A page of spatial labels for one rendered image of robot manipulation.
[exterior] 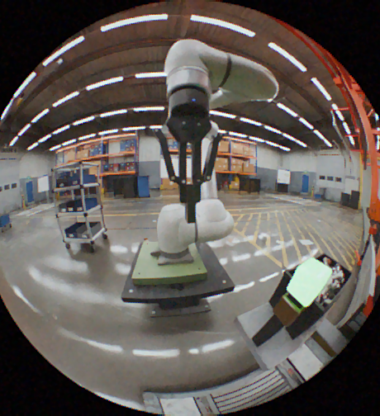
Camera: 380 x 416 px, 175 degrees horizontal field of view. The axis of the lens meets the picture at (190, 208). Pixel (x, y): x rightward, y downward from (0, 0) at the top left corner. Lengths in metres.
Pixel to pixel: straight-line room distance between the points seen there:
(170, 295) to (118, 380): 0.57
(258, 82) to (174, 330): 1.01
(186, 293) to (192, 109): 0.58
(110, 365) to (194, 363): 0.41
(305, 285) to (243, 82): 0.37
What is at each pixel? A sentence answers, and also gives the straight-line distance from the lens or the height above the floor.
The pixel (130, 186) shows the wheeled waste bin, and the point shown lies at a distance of 5.65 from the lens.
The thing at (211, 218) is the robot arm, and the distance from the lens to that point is 0.57.
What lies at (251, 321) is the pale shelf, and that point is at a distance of 0.34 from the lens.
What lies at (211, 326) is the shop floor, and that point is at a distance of 0.81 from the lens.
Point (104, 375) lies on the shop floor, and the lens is 0.84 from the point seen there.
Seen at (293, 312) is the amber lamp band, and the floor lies 0.60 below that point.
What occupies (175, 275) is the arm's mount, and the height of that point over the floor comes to 0.35.
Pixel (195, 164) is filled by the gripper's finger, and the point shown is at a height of 0.77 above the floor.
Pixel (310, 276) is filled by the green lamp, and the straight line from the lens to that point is 0.16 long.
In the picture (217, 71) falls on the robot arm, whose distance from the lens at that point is 0.31.
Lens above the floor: 0.74
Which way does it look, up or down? 13 degrees down
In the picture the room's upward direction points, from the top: straight up
